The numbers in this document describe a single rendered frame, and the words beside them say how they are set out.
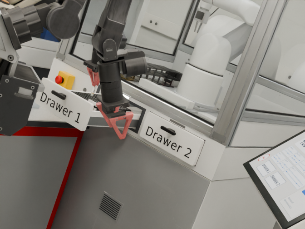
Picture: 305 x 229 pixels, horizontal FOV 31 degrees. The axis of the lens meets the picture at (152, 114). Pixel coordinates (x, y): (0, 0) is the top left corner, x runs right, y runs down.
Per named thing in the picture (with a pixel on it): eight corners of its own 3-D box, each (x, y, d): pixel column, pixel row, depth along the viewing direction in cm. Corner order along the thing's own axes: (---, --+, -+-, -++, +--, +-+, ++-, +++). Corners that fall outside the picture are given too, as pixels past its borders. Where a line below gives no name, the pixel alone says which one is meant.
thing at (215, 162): (211, 181, 210) (225, 146, 207) (45, 85, 267) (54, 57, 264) (302, 171, 287) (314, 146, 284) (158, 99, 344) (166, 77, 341)
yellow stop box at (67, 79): (63, 90, 252) (68, 75, 251) (53, 84, 256) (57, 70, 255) (71, 91, 256) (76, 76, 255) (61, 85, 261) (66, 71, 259)
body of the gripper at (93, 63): (82, 65, 213) (85, 47, 211) (101, 62, 221) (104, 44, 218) (93, 71, 210) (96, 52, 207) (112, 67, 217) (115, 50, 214)
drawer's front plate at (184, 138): (192, 166, 213) (203, 140, 211) (139, 135, 230) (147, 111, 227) (194, 166, 215) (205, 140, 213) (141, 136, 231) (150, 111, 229)
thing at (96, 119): (83, 126, 207) (88, 111, 206) (41, 100, 222) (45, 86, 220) (146, 129, 239) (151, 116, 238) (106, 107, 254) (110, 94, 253)
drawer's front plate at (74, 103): (81, 131, 205) (91, 104, 203) (34, 102, 221) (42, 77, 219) (85, 131, 207) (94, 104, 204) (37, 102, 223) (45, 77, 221)
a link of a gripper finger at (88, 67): (83, 83, 218) (86, 61, 215) (96, 81, 223) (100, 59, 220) (95, 90, 214) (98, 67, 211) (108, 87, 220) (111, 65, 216)
